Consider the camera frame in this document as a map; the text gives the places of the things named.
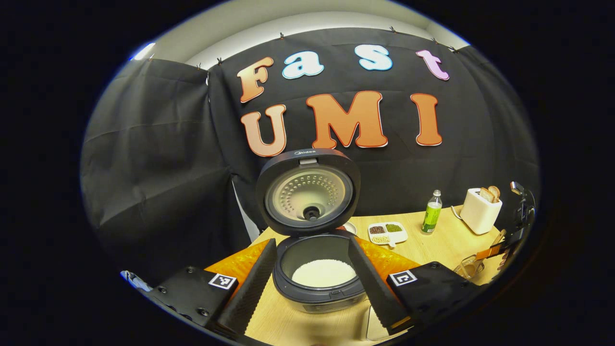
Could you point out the blue cloth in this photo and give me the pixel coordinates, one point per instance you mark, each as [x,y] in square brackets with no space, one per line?
[136,281]

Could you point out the small white oval dish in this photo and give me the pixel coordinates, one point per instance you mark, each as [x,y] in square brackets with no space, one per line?
[350,228]

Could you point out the wooden spoon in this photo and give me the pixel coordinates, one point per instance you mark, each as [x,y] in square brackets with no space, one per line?
[497,239]

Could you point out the toasted bread slice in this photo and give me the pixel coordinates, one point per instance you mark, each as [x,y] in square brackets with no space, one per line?
[495,192]
[486,195]

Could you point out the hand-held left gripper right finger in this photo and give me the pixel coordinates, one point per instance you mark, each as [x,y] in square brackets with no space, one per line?
[377,288]

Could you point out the ceiling light panel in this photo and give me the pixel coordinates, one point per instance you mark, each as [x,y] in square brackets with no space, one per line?
[143,51]

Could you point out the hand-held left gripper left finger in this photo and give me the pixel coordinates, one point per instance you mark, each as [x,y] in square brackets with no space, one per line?
[250,288]

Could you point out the black silver rice cooker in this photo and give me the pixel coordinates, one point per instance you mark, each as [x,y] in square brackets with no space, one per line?
[307,192]

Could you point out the white toaster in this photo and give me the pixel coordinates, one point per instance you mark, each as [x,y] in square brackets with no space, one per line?
[478,216]

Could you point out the white divided dish of beans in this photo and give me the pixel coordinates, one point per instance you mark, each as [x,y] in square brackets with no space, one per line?
[387,233]

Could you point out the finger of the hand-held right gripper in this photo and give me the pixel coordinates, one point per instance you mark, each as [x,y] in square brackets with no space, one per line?
[490,252]

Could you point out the green label bottle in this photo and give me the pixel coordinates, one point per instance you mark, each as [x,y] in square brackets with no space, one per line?
[431,216]

